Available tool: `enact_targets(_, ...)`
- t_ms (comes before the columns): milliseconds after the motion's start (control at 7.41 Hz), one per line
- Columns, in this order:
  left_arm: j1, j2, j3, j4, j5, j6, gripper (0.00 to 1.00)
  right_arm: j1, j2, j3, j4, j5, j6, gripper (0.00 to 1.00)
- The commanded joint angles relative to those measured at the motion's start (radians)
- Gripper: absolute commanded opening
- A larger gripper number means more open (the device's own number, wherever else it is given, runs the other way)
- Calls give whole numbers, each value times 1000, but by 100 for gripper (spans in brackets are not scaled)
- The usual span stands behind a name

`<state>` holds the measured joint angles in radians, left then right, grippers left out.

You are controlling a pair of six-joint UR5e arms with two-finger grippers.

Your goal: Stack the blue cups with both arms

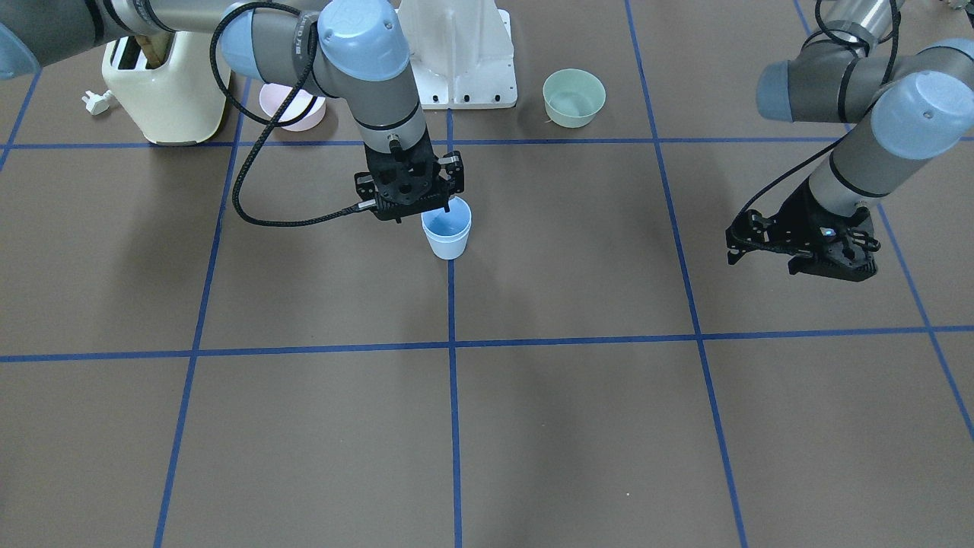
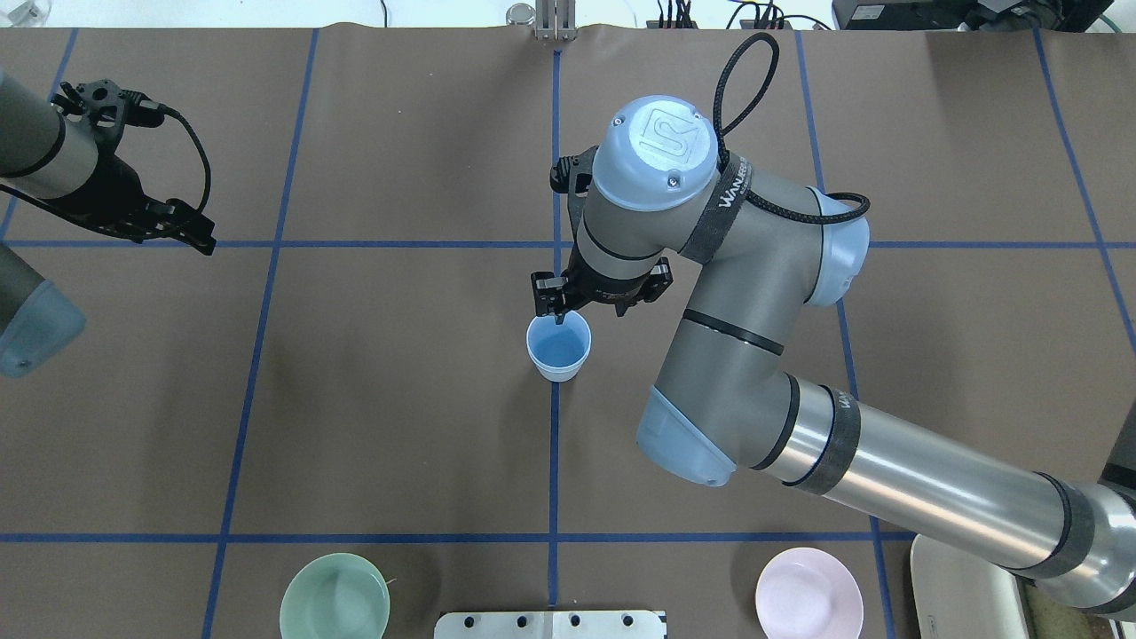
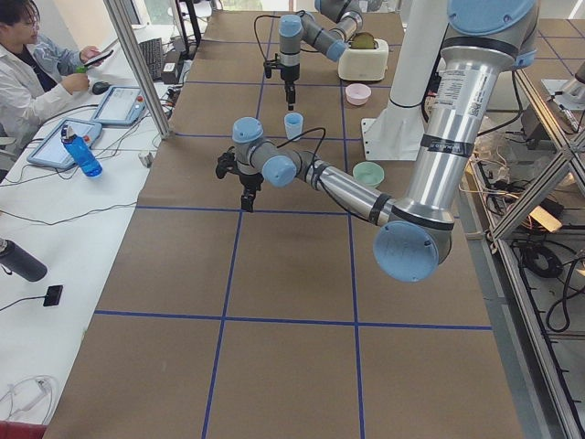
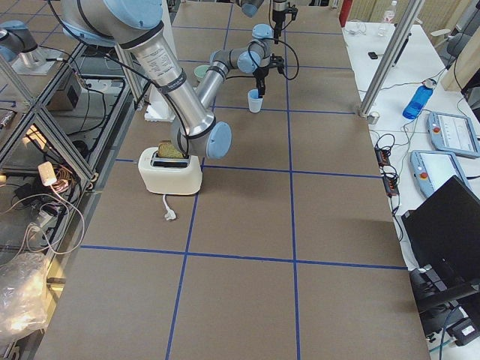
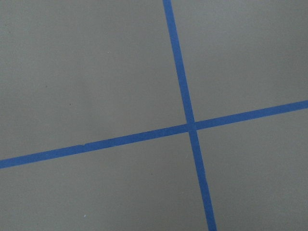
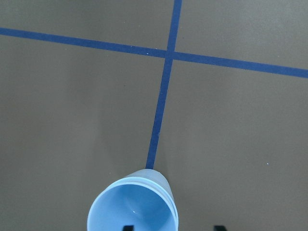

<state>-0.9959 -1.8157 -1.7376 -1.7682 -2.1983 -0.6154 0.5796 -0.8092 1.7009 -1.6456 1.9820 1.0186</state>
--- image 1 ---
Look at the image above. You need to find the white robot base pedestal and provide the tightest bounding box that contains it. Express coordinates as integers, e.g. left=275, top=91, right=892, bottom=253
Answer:
left=396, top=1, right=518, bottom=110

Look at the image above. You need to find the light blue cup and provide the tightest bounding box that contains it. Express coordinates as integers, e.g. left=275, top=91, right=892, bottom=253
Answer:
left=425, top=232, right=469, bottom=260
left=420, top=196, right=473, bottom=244

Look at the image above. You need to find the green bowl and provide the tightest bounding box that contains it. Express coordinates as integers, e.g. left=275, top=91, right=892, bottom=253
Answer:
left=542, top=68, right=606, bottom=129

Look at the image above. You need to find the cream toaster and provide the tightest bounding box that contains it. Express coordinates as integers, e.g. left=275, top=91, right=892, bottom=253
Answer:
left=101, top=32, right=227, bottom=146

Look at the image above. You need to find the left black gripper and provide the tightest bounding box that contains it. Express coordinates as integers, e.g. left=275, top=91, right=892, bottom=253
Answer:
left=726, top=183, right=881, bottom=283

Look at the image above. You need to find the black braided cable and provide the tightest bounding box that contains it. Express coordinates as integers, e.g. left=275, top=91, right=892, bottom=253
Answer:
left=209, top=2, right=381, bottom=228
left=734, top=0, right=902, bottom=229

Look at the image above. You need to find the bread slice in toaster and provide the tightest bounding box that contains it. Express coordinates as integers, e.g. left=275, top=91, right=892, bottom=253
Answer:
left=135, top=32, right=175, bottom=70

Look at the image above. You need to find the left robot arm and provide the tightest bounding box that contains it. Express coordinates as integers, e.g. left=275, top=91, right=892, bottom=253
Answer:
left=726, top=1, right=973, bottom=283

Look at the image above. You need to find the white toaster plug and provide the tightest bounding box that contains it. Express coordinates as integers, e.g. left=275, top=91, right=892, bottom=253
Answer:
left=82, top=90, right=116, bottom=116

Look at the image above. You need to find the pink bowl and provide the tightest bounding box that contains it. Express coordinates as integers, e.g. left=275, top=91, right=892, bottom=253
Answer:
left=259, top=84, right=326, bottom=132

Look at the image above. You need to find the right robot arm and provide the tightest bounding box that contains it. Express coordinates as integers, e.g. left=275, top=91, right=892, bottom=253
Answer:
left=1, top=1, right=463, bottom=225

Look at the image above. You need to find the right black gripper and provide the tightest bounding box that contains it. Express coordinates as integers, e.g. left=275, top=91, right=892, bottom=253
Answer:
left=355, top=140, right=465, bottom=223

